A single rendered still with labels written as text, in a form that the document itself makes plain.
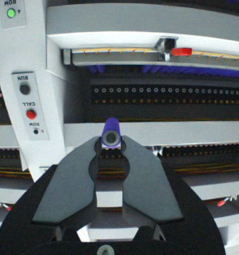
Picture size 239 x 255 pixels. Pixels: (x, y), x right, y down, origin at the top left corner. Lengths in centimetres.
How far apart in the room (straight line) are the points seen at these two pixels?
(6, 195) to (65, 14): 45
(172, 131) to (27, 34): 29
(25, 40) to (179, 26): 22
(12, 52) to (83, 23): 12
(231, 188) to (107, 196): 35
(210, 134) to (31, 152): 36
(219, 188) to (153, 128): 29
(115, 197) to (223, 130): 29
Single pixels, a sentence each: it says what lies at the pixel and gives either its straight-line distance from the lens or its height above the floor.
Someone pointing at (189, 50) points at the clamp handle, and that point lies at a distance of 19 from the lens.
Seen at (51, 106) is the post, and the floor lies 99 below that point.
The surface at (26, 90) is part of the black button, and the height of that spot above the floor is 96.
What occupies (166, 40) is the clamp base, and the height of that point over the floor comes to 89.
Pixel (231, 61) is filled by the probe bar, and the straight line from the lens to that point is 36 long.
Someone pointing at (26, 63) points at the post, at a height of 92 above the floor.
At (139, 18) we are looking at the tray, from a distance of 24.
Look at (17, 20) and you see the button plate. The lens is 27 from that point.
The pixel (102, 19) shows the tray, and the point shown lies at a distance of 24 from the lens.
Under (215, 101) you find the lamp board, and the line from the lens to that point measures 50.
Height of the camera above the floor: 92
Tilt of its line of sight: 27 degrees up
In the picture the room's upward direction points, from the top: 180 degrees clockwise
